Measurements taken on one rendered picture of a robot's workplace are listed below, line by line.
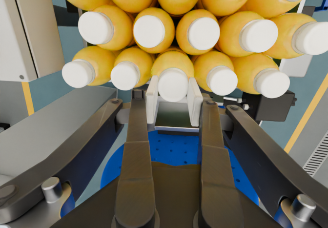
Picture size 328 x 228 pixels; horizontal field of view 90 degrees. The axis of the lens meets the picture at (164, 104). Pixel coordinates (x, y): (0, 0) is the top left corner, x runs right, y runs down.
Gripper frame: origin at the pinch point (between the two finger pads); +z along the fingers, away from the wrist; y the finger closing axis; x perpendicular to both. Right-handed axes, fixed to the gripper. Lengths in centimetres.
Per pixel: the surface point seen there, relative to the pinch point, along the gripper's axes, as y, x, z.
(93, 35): -10.9, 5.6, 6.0
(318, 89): 121, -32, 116
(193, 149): 5.8, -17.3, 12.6
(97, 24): -10.1, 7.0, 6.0
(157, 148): -2.3, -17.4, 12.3
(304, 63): 36.0, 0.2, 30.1
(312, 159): 145, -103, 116
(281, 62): 22.2, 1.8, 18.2
